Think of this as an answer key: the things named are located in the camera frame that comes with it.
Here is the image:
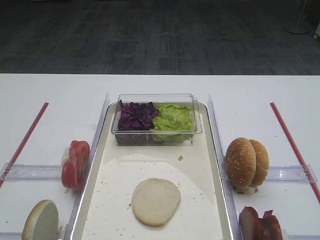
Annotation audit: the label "bottom bun on tray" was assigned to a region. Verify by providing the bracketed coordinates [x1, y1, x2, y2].
[131, 178, 181, 227]

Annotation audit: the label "left red strip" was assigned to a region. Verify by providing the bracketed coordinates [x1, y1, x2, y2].
[0, 102, 49, 187]

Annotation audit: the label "front meat slice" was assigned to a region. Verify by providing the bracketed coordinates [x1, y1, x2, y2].
[239, 206, 262, 240]

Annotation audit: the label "sesame bun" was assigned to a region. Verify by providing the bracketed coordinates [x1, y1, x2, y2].
[225, 137, 256, 189]
[249, 139, 269, 189]

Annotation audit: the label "rear tomato slice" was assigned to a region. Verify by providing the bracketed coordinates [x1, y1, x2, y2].
[69, 140, 90, 163]

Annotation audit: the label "left upper clear rail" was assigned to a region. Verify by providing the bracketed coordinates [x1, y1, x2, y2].
[0, 163, 63, 181]

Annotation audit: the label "right red strip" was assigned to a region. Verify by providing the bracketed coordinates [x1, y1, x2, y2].
[270, 102, 320, 202]

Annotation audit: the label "front tomato slice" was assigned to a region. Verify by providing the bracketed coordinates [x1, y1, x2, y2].
[61, 156, 85, 192]

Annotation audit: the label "upright bun half left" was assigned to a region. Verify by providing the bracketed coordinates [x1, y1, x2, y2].
[21, 199, 59, 240]

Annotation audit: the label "clear plastic container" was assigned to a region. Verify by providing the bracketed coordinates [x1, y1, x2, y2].
[111, 93, 202, 146]

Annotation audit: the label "meat slice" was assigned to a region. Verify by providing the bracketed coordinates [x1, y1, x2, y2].
[259, 210, 283, 240]
[239, 206, 262, 240]

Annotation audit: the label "clear rail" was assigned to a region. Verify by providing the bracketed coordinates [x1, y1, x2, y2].
[265, 165, 318, 183]
[0, 232, 22, 240]
[281, 229, 320, 240]
[0, 163, 63, 181]

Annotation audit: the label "front sesame bun top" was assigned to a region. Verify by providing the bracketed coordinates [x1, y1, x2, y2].
[225, 137, 256, 189]

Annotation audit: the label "tomato slice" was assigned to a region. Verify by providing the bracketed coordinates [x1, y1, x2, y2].
[61, 156, 85, 192]
[69, 140, 90, 163]

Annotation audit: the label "red strip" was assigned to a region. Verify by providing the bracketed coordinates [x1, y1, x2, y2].
[0, 102, 49, 187]
[270, 102, 320, 202]

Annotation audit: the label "rear meat slice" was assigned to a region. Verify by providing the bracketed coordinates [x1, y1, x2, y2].
[259, 210, 283, 240]

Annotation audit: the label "white metal tray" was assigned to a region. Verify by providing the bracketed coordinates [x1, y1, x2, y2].
[81, 104, 231, 240]

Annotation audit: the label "green lettuce in container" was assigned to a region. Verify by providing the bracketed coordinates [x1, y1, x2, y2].
[152, 103, 194, 144]

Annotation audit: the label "left long clear divider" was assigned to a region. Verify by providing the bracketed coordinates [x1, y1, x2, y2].
[63, 94, 110, 240]

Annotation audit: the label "right upper clear rail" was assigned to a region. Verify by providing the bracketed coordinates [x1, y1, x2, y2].
[265, 165, 318, 183]

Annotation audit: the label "right lower clear rail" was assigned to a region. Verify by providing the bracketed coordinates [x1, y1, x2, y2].
[281, 229, 320, 240]

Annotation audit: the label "rear sesame bun top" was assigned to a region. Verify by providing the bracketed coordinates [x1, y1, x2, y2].
[249, 139, 269, 189]

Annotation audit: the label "purple cabbage leaves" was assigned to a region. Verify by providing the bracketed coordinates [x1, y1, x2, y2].
[118, 100, 160, 131]

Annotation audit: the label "left lower clear rail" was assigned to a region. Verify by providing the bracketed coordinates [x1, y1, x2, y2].
[0, 232, 22, 240]

